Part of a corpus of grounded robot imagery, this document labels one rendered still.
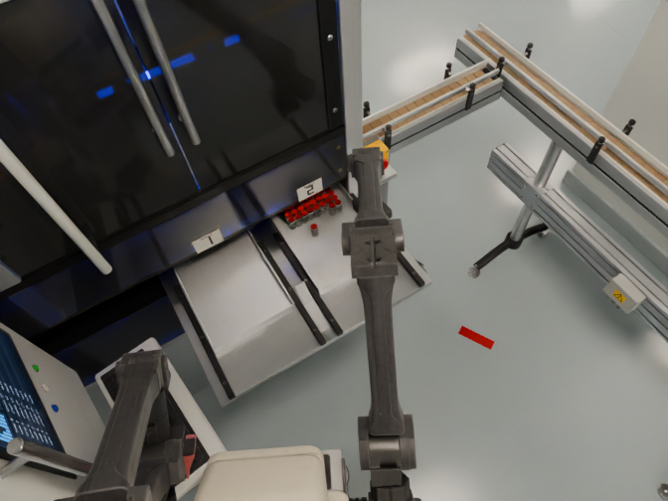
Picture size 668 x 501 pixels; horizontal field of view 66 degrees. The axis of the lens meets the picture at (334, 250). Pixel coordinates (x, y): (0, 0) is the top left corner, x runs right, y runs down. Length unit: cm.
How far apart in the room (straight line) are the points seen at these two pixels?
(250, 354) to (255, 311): 13
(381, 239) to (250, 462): 44
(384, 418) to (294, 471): 18
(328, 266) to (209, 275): 37
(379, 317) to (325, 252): 76
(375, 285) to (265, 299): 75
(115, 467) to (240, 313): 85
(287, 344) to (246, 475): 62
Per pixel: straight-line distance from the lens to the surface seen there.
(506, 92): 211
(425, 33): 386
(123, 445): 79
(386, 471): 99
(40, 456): 97
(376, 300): 84
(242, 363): 148
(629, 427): 254
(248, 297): 155
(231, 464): 95
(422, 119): 188
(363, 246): 85
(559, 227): 226
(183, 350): 198
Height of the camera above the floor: 224
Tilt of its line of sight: 58 degrees down
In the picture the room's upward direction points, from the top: 6 degrees counter-clockwise
